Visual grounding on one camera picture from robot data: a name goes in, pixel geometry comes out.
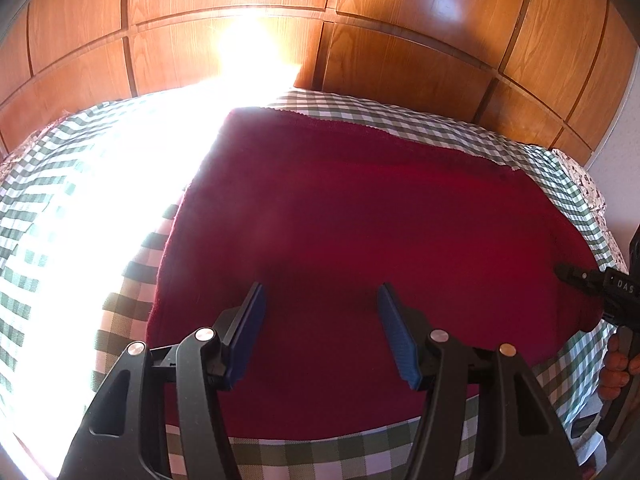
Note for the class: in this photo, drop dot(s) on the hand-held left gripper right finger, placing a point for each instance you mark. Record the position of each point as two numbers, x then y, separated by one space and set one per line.
397 332

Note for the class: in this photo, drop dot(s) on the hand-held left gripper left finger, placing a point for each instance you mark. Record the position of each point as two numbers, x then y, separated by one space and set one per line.
245 330

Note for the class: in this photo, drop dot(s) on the green white checkered bedsheet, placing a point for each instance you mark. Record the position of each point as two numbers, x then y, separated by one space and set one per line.
60 200

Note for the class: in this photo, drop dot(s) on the floral patterned pillow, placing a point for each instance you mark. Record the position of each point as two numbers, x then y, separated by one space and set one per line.
580 180

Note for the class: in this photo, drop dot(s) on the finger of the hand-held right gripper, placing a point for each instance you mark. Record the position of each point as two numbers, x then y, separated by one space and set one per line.
580 277

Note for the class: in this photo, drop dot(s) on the dark red embroidered sweater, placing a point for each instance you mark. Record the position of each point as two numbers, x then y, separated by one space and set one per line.
375 260

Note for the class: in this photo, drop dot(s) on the person's right hand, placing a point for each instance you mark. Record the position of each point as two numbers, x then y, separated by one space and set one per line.
615 365

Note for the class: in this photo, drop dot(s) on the wooden panelled headboard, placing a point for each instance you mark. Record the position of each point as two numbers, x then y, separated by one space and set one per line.
415 35

